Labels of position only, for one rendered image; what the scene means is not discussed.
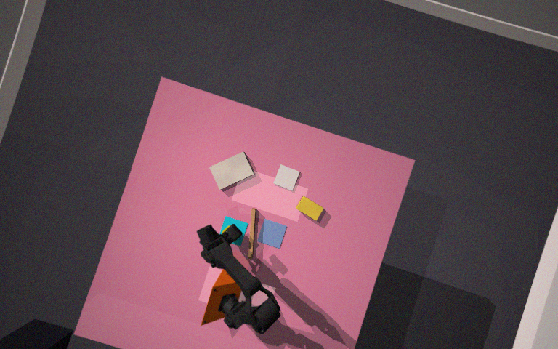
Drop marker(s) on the yellow rectangular block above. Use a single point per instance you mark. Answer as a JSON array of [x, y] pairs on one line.
[[309, 208]]

